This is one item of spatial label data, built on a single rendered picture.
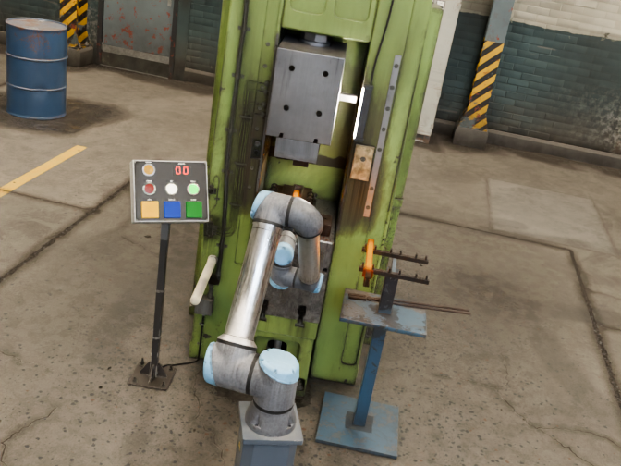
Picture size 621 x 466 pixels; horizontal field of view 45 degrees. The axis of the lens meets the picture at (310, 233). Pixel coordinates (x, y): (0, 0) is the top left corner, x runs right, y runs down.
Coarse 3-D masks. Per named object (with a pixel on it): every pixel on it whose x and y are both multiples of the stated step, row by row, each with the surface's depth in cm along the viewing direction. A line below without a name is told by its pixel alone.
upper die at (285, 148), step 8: (280, 136) 341; (280, 144) 341; (288, 144) 340; (296, 144) 340; (304, 144) 340; (312, 144) 340; (280, 152) 342; (288, 152) 342; (296, 152) 341; (304, 152) 341; (312, 152) 341; (304, 160) 343; (312, 160) 343
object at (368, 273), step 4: (368, 240) 352; (372, 240) 353; (368, 244) 348; (372, 244) 349; (368, 248) 344; (372, 248) 345; (368, 252) 340; (372, 252) 340; (368, 256) 336; (368, 260) 332; (368, 264) 328; (364, 268) 322; (368, 268) 324; (364, 272) 322; (368, 272) 319; (372, 272) 321; (364, 276) 323; (368, 276) 315; (364, 280) 319; (368, 280) 314; (364, 284) 316; (368, 284) 317
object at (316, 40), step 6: (300, 36) 346; (306, 36) 341; (312, 36) 339; (318, 36) 339; (324, 36) 340; (330, 36) 344; (306, 42) 341; (312, 42) 340; (318, 42) 341; (324, 42) 341
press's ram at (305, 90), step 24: (288, 48) 325; (312, 48) 334; (336, 48) 343; (288, 72) 327; (312, 72) 327; (336, 72) 326; (288, 96) 332; (312, 96) 331; (336, 96) 330; (288, 120) 336; (312, 120) 335
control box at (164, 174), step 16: (144, 160) 332; (160, 160) 335; (144, 176) 332; (160, 176) 334; (176, 176) 337; (192, 176) 340; (144, 192) 331; (160, 192) 334; (176, 192) 336; (160, 208) 333; (208, 208) 342
